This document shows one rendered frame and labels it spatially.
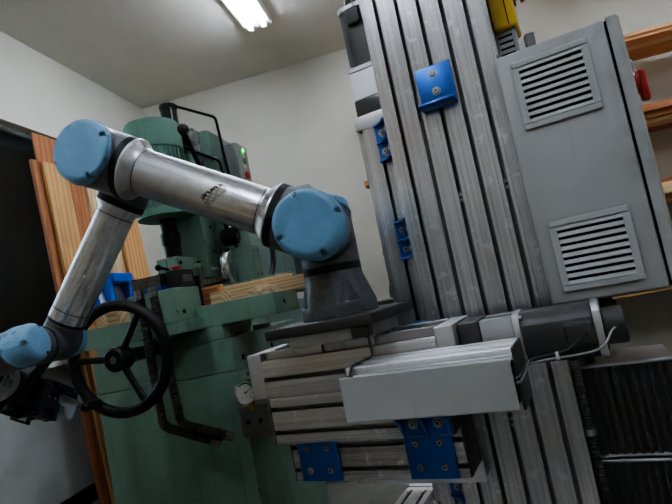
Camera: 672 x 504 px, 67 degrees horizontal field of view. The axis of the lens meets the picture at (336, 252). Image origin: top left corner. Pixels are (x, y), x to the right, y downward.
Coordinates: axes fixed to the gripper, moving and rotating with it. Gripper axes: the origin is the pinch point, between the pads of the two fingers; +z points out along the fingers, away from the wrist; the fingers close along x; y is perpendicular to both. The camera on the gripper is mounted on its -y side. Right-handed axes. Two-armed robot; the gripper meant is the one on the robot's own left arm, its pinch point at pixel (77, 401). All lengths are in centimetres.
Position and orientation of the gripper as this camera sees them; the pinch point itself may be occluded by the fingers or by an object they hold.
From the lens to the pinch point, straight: 139.6
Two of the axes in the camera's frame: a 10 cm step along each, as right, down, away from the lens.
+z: 2.8, 5.1, 8.1
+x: 9.6, -2.0, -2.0
